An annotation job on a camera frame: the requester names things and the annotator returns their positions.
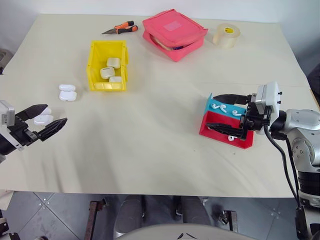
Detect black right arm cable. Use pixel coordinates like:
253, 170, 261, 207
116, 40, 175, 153
263, 123, 311, 240

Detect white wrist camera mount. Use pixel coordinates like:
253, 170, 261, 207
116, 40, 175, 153
0, 99, 16, 134
256, 80, 284, 136

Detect dark object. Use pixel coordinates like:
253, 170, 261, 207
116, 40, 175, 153
306, 66, 320, 109

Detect clear tape roll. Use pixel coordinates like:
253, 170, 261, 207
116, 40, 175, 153
212, 22, 241, 50

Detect yellow plastic bin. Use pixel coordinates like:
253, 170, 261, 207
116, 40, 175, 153
86, 39, 130, 92

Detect teal plastic tray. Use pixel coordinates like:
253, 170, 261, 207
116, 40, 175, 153
203, 92, 249, 121

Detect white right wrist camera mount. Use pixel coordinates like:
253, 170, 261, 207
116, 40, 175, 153
256, 80, 284, 136

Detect rusty metal table leg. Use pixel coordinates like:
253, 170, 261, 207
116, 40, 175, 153
83, 199, 105, 240

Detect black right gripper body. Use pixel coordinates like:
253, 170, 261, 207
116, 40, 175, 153
239, 93, 273, 140

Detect orange and black pliers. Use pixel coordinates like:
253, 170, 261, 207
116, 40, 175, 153
101, 21, 139, 36

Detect red plastic tray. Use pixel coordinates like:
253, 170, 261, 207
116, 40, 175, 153
198, 110, 255, 150

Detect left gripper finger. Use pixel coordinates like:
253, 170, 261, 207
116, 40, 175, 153
37, 117, 69, 143
15, 104, 49, 124

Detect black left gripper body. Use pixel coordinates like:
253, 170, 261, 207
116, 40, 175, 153
7, 112, 42, 152

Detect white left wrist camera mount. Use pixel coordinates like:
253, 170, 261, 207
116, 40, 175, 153
0, 99, 16, 134

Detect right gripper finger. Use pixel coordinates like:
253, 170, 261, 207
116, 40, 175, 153
212, 93, 251, 106
204, 122, 247, 140

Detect rusty metal bracket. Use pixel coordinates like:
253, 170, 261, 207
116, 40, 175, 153
219, 209, 239, 232

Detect pink fabric zip pouch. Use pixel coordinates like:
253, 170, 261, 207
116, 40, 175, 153
142, 8, 209, 63

